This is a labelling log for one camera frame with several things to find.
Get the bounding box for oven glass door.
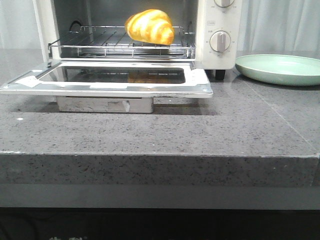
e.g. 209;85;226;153
0;60;213;98

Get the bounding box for yellow croissant bread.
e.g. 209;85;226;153
125;9;175;46

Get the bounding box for white toaster oven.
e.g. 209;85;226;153
31;0;244;81

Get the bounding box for lower oven knob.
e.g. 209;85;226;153
209;30;231;53

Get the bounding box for oven knob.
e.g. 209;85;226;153
209;30;231;53
214;0;235;8

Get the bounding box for upper oven knob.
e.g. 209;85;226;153
214;0;235;8

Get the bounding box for light green plate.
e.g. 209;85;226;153
235;54;320;87

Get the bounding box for oven wire rack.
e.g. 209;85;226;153
48;25;196;61

